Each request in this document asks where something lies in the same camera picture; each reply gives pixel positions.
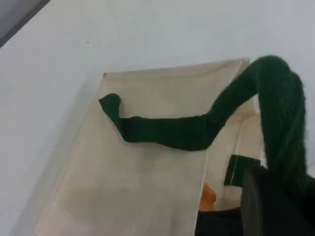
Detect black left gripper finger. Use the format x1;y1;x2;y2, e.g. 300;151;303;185
240;164;296;236
295;176;315;236

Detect white canvas bag green handles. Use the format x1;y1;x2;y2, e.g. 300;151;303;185
31;54;308;236

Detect long striped orange bread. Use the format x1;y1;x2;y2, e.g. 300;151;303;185
199;182;218;211

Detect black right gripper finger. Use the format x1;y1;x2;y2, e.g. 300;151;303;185
195;207;242;236

